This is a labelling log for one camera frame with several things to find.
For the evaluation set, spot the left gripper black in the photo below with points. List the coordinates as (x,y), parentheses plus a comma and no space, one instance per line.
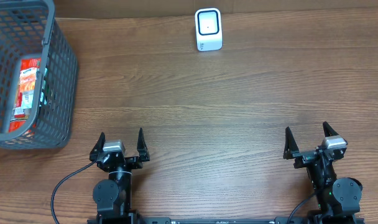
(119,159)

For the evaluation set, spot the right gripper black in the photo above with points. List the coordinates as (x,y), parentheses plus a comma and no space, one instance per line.
(315,155)

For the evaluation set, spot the spaghetti pack orange ends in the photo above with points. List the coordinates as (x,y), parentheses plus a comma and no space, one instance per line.
(19,116)

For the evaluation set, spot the teal tissue pack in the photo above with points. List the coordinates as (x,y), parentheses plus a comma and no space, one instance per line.
(27,79)

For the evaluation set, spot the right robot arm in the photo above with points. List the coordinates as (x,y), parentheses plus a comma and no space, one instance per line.
(338,198)

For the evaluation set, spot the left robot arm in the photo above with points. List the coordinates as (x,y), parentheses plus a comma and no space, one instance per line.
(113,196)

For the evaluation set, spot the white barcode scanner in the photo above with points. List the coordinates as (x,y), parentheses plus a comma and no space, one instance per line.
(208,29)

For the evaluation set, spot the grey plastic mesh basket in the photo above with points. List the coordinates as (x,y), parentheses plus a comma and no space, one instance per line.
(28,29)

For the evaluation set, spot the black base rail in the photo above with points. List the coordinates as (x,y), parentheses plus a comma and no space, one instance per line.
(167,220)

